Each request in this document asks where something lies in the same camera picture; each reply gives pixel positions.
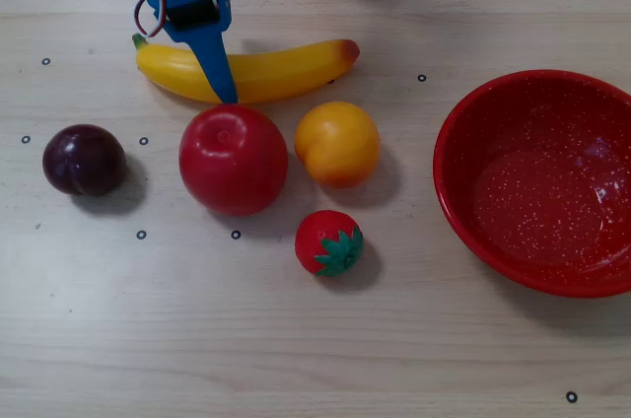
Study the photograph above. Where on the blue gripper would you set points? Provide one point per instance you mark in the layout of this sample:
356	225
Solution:
193	18

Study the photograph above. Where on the yellow toy banana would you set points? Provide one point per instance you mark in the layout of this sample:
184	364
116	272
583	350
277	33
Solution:
281	70

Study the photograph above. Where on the red speckled bowl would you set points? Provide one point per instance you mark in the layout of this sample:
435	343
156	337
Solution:
532	230

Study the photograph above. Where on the red toy apple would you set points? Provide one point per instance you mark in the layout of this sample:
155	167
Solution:
231	164

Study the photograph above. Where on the orange toy peach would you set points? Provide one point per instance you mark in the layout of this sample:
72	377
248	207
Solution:
337	144

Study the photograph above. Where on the dark purple toy plum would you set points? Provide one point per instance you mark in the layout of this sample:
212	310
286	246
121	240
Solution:
84	161

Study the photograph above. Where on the red toy strawberry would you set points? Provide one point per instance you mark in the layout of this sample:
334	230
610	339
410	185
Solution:
320	235

